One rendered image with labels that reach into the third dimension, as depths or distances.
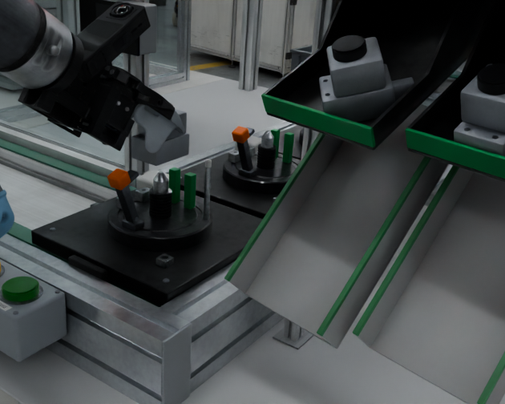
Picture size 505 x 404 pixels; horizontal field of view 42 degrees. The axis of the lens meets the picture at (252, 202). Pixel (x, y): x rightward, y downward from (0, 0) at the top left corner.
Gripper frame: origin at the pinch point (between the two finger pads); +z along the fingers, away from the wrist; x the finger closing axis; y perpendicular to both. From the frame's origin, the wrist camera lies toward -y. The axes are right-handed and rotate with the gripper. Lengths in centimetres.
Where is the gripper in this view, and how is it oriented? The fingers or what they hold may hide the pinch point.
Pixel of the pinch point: (163, 118)
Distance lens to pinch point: 84.9
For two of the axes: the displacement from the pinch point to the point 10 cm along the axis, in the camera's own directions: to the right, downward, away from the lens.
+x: 8.2, 2.8, -5.0
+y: -3.8, 9.2, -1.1
